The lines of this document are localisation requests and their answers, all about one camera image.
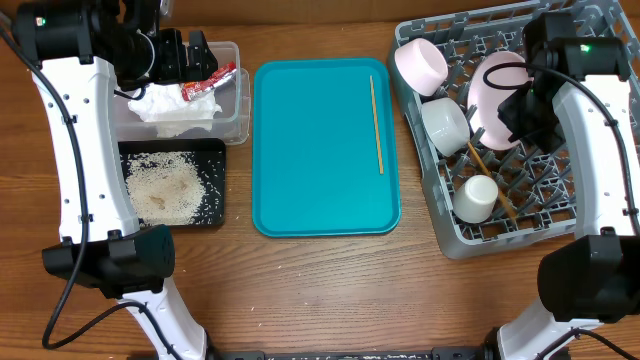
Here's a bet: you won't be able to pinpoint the red snack wrapper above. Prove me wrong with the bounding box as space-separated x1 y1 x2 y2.
181 62 237 102

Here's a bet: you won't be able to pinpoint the white napkin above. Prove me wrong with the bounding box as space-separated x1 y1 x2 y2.
128 84 222 122

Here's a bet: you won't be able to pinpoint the pink round plate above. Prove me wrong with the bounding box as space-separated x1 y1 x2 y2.
467 51 525 151

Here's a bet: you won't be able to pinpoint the grey small bowl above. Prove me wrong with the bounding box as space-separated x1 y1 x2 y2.
421 98 470 157

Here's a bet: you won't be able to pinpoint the wooden chopstick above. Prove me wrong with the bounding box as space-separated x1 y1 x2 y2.
369 75 384 175
465 141 519 224

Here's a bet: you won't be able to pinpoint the white cup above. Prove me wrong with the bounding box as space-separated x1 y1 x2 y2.
453 175 499 223

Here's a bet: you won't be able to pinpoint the pink bowl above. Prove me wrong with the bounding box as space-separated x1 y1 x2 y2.
394 38 448 96

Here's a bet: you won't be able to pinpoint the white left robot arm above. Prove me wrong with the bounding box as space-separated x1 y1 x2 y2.
1 0 218 359

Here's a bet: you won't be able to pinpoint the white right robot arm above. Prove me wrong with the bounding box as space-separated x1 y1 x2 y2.
477 12 639 359

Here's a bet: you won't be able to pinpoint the grey dishwasher rack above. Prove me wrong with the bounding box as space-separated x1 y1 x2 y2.
387 0 640 260

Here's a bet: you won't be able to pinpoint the clear plastic bin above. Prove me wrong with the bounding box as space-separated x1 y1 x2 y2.
113 41 251 145

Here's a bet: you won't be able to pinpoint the black plastic tray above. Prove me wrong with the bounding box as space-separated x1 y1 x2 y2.
117 137 228 230

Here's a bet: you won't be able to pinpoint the pile of rice grains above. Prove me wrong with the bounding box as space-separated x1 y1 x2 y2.
119 149 226 227

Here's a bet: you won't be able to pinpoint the teal serving tray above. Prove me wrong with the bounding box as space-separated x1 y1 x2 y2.
252 58 402 238

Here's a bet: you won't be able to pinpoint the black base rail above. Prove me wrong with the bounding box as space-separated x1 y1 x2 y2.
213 345 501 360

